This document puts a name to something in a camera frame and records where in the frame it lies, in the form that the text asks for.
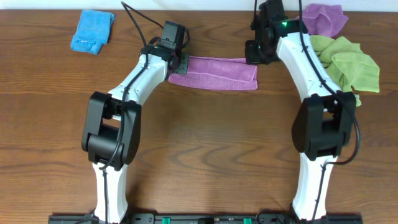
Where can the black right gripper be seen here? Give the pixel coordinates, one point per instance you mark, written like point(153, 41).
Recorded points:
point(250, 56)

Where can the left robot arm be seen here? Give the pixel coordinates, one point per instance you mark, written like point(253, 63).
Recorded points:
point(112, 130)

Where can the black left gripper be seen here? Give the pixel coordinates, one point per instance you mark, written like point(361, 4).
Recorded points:
point(183, 59)

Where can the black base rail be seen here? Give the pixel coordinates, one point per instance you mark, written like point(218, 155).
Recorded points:
point(205, 218)

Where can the purple microfiber cloth with label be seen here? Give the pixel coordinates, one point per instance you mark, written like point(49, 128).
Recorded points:
point(209, 73)

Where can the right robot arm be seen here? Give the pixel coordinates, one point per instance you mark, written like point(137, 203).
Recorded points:
point(325, 131)

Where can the folded blue cloth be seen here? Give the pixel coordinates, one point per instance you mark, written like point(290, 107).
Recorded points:
point(92, 32)

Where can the crumpled purple cloth at back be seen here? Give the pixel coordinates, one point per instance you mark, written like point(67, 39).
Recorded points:
point(325, 20)

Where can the crumpled green cloth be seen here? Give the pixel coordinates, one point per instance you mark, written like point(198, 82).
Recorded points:
point(346, 64)

